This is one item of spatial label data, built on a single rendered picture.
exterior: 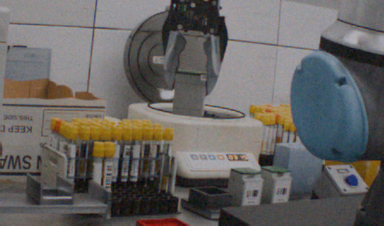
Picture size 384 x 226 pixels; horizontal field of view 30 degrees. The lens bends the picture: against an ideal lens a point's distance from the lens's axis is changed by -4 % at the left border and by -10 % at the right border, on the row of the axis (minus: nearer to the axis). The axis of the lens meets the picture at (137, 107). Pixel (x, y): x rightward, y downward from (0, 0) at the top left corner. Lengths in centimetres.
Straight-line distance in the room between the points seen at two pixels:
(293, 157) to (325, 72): 58
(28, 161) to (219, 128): 37
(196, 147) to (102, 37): 40
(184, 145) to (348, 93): 71
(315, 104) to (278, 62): 118
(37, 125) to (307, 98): 61
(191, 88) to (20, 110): 29
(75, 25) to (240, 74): 46
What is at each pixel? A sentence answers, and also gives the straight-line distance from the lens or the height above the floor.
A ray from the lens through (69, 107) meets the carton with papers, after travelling 131.
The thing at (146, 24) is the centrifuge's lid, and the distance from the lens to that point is 169.
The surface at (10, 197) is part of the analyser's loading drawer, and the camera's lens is 104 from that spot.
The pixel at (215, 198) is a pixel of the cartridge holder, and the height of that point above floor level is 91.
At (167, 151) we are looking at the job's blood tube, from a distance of 121.
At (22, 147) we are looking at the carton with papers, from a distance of 129.
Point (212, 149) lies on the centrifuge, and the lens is 145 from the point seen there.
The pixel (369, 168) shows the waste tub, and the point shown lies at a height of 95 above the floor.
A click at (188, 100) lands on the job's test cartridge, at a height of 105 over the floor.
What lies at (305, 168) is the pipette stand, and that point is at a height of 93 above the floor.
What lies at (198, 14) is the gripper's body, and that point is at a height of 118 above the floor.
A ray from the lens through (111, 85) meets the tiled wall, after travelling 172.
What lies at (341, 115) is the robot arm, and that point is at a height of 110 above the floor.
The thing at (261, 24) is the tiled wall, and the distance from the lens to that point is 193.
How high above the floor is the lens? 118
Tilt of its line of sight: 7 degrees down
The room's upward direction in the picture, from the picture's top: 6 degrees clockwise
